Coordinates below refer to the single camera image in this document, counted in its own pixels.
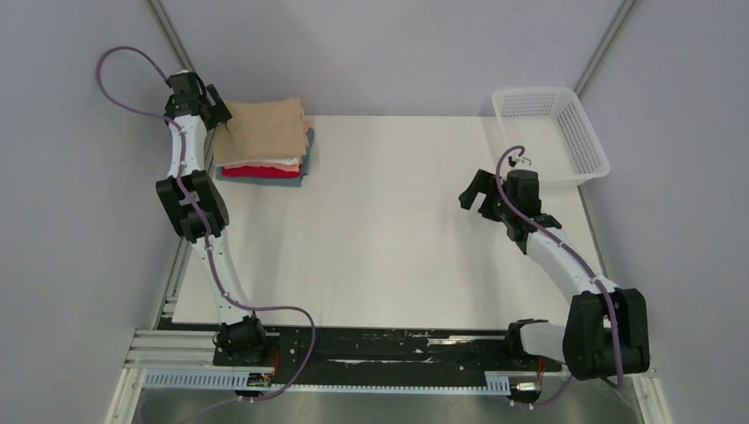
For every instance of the white slotted cable duct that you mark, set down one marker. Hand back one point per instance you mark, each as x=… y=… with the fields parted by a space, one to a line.
x=493 y=385

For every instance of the left side aluminium rail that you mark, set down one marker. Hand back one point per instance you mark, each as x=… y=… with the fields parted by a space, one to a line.
x=164 y=318

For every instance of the right corner aluminium post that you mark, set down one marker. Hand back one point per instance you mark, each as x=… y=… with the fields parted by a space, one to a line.
x=615 y=26

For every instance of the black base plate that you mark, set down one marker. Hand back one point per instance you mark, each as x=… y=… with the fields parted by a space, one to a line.
x=418 y=374

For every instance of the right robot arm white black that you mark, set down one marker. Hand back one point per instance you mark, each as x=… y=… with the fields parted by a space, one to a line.
x=606 y=331

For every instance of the pink folded t shirt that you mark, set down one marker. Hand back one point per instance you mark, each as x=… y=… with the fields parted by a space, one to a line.
x=307 y=129

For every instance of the red folded t shirt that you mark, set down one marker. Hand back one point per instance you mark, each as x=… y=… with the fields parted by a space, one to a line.
x=260 y=172

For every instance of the white folded t shirt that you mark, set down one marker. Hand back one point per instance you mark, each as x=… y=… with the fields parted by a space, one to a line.
x=286 y=163

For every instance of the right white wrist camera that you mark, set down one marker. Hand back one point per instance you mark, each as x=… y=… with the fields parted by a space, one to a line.
x=519 y=161

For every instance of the left corner aluminium post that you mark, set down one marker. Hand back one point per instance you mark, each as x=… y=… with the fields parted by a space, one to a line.
x=170 y=34

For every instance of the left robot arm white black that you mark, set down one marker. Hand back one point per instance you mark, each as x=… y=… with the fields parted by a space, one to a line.
x=198 y=214

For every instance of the aluminium frame rail front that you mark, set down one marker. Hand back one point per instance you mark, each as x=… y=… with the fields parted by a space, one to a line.
x=170 y=345

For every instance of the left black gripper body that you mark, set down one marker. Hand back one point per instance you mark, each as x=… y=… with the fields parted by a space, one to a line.
x=200 y=100

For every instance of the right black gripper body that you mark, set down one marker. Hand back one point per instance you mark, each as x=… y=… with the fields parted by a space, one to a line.
x=506 y=214

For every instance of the blue grey folded t shirt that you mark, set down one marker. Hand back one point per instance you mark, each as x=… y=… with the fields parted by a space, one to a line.
x=277 y=182

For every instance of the corner aluminium post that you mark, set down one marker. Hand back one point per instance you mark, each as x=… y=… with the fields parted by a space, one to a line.
x=615 y=26
x=170 y=34

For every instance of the white plastic basket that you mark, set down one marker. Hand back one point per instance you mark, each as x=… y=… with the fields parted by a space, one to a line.
x=550 y=122

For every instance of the beige t shirt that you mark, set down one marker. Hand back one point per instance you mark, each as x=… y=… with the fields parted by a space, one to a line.
x=260 y=131

